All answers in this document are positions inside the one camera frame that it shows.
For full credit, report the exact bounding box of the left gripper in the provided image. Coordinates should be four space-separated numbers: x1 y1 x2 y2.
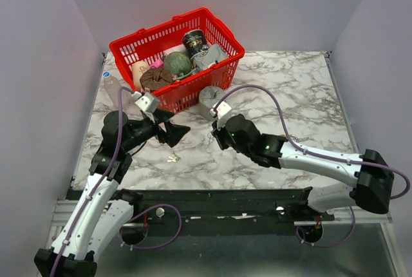
123 108 191 151

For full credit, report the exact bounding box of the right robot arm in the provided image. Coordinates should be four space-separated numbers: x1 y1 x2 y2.
212 114 394 220

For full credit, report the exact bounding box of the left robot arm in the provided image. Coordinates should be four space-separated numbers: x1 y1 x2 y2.
34 110 190 276

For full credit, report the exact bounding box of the grey taped cylinder roll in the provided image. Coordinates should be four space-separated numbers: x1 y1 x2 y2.
198 86 225 122

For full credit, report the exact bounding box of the brown fabric pouch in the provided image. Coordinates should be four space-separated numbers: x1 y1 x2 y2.
140 68 174 92

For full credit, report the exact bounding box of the pink small box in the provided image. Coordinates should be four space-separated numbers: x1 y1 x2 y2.
150 59 164 68

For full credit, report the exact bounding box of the green round melon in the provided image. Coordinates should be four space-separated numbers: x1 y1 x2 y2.
164 52 191 77

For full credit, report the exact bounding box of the red plastic shopping basket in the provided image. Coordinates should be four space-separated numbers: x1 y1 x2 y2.
109 8 245 113

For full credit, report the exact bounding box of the clear plastic water bottle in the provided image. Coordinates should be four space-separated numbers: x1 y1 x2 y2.
102 72 129 110

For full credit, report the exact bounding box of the grey wrapped bundle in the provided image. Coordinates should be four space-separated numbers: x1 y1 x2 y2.
192 44 229 72

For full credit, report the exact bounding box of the black printed can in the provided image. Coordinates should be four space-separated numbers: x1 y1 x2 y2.
182 29 210 60

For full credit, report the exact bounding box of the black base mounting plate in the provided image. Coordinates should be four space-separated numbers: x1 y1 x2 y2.
110 188 334 237

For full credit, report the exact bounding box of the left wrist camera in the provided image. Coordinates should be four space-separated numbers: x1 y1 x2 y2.
132 91 160 113

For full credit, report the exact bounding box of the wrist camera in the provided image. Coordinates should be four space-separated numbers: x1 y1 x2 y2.
132 91 160 113
209 102 232 130

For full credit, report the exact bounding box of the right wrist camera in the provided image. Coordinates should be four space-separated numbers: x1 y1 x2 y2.
209 102 232 130

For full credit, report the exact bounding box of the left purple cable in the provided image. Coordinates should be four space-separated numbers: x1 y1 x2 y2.
48 86 183 277

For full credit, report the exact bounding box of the purple cable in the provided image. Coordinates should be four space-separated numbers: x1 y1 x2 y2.
48 86 183 277
214 84 411 248

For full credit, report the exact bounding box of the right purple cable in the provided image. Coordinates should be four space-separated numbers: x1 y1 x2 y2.
214 84 411 248

